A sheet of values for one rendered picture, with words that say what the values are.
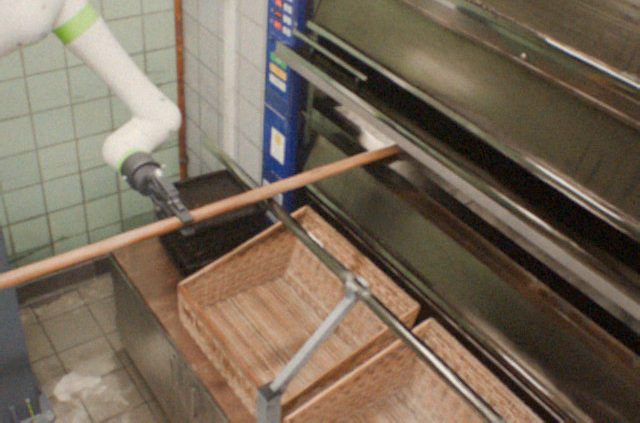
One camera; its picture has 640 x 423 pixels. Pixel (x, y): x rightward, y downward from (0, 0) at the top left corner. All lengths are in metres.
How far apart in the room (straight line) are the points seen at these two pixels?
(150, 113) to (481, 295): 0.97
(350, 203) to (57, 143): 1.29
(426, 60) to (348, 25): 0.30
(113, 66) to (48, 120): 1.05
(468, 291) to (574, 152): 0.55
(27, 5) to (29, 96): 1.17
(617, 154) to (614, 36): 0.23
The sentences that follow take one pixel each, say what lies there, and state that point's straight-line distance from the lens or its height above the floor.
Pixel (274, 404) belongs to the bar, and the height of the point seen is 0.92.
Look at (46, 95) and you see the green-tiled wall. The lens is 2.95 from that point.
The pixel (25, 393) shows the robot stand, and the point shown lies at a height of 0.16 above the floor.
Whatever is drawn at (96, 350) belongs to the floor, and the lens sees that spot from 3.17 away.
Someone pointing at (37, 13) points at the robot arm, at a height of 1.63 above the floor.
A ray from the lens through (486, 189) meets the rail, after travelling 1.60.
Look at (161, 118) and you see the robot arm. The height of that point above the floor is 1.29.
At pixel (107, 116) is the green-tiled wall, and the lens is 3.07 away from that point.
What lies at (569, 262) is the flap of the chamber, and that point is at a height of 1.40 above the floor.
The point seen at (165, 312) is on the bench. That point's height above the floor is 0.58.
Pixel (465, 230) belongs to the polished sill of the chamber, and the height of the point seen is 1.16.
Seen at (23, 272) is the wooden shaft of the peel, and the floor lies 1.20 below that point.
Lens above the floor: 2.29
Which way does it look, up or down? 34 degrees down
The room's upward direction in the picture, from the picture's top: 5 degrees clockwise
